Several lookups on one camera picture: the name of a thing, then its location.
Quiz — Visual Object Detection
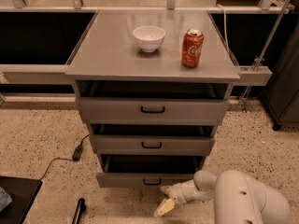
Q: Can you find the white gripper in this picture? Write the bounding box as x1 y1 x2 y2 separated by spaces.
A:
154 180 214 217

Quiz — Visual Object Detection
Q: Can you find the grey bottom drawer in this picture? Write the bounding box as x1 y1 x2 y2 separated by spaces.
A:
96 155 206 188

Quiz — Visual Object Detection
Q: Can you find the grey drawer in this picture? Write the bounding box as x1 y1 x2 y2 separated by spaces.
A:
91 134 215 156
76 97 228 126
96 155 206 188

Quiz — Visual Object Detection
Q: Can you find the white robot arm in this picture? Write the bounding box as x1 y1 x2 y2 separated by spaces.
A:
154 170 291 224

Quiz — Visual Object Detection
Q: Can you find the grey middle drawer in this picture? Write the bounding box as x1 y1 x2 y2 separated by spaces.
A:
91 134 215 156

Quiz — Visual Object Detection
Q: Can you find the grey metal drawer cabinet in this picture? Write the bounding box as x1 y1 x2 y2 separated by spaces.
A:
64 8 242 173

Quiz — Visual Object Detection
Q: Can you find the grey top drawer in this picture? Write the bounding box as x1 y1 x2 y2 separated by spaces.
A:
76 97 228 126

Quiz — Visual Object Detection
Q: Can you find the black table corner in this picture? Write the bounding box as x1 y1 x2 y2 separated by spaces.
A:
0 176 42 224

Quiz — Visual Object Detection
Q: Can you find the dark grey side cabinet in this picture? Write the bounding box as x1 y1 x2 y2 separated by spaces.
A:
262 25 299 131

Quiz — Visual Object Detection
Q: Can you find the red cola can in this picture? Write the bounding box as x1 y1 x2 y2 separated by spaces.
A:
181 29 204 68

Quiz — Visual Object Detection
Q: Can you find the white ceramic bowl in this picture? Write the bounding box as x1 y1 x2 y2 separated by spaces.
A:
133 25 165 52

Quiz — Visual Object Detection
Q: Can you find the blue-white packet on table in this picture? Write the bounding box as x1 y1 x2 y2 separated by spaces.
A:
0 187 12 212

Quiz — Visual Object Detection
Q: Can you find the black cylindrical handle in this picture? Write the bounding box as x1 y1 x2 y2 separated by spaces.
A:
72 198 86 224

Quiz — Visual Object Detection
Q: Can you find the black power adapter with cable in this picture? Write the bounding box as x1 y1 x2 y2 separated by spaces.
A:
40 134 89 180

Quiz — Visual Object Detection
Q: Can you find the white cable behind cabinet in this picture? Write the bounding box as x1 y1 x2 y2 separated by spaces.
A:
216 4 231 53

